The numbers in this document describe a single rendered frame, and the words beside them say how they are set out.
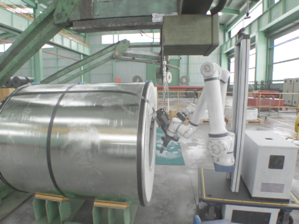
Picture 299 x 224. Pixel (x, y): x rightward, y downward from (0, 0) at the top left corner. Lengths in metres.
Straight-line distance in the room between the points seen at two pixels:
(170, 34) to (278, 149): 1.41
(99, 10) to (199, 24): 0.71
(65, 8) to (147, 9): 0.53
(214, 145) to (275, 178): 0.70
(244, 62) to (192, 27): 1.09
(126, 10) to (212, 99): 0.86
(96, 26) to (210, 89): 0.91
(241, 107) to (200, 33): 1.14
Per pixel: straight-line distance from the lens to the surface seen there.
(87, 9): 1.26
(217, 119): 1.43
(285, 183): 1.95
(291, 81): 16.04
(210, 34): 0.70
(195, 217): 0.46
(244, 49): 1.75
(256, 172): 1.82
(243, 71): 1.73
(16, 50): 1.72
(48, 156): 1.51
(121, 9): 1.20
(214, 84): 1.42
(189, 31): 0.69
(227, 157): 1.67
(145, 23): 1.13
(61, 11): 1.37
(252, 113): 7.33
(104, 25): 1.19
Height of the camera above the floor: 1.32
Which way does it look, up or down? 8 degrees down
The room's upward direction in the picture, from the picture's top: straight up
